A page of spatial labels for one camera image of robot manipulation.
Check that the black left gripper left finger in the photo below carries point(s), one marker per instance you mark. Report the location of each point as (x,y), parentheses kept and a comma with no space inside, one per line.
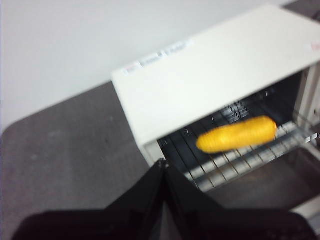
(100,225)

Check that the label sticker with red mark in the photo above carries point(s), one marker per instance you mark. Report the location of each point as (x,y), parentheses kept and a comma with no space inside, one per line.
(131,68)

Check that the white printed label sticker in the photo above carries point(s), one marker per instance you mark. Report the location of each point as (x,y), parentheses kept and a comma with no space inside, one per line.
(151,58)
(180,47)

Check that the yellow corn cob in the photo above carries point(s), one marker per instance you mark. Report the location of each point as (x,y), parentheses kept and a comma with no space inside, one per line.
(237,135)

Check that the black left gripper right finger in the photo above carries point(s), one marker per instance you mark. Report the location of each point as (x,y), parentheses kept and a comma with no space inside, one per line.
(225,225)

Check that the cream Toshiba toaster oven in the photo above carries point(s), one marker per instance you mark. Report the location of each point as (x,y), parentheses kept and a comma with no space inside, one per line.
(200,82)

